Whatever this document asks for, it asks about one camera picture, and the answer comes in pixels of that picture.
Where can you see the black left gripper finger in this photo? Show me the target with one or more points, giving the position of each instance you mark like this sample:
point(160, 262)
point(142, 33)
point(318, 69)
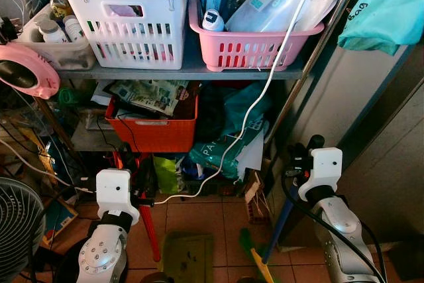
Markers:
point(127, 154)

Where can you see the yellow-green packet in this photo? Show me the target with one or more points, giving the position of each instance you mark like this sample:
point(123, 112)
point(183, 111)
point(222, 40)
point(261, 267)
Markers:
point(165, 173)

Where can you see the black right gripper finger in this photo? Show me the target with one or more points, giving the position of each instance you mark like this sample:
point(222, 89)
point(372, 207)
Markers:
point(302, 149)

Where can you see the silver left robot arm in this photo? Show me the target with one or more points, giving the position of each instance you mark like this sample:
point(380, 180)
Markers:
point(103, 253)

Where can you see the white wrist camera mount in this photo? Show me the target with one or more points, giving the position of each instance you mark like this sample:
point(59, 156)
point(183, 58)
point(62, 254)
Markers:
point(324, 167)
point(114, 190)

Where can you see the grey metal cabinet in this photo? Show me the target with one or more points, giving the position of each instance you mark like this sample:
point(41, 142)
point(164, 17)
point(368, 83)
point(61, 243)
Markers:
point(377, 137)

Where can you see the clear plastic container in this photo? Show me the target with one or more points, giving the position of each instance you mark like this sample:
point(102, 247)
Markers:
point(66, 54)

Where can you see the green plastic bag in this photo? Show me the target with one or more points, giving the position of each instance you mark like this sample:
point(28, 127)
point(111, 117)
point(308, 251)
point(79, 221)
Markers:
point(232, 117)

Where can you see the red plastic basket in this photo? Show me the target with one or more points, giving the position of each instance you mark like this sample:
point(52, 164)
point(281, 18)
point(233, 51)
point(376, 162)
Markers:
point(156, 134)

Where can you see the pink plastic basket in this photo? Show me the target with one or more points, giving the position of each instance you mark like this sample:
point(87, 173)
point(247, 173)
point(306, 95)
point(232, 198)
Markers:
point(252, 51)

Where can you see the white plastic basket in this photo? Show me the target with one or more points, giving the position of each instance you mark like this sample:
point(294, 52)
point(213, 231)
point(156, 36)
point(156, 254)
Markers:
point(126, 31)

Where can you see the teal cloth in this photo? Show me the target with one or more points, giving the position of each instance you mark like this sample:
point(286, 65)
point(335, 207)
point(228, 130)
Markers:
point(387, 11)

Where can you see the small white bottle dark cap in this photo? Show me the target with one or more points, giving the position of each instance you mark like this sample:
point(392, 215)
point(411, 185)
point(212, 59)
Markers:
point(213, 21)

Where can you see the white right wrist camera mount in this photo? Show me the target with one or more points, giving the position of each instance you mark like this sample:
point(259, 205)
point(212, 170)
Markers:
point(324, 167)

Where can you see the grey electric fan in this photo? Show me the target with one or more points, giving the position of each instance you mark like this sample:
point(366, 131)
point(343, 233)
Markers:
point(20, 223)

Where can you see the grey metal shelf rack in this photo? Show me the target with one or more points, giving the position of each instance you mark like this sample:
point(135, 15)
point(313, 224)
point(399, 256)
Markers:
point(199, 74)

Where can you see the white paper sheet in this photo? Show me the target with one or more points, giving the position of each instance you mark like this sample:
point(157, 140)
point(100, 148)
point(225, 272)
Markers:
point(252, 154)

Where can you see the white jar with grey lid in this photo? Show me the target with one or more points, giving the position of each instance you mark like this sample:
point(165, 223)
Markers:
point(51, 32)

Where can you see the printed newspaper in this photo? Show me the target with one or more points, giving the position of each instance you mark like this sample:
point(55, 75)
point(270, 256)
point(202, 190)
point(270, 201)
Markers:
point(149, 96)

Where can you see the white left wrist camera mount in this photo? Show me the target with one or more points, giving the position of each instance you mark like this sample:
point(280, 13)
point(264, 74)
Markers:
point(114, 190)

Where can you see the blue book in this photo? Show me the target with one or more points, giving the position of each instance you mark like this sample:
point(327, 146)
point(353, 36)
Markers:
point(59, 220)

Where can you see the glass oil bottle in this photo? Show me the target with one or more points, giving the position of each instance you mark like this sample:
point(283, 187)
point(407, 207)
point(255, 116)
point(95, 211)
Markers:
point(58, 4)

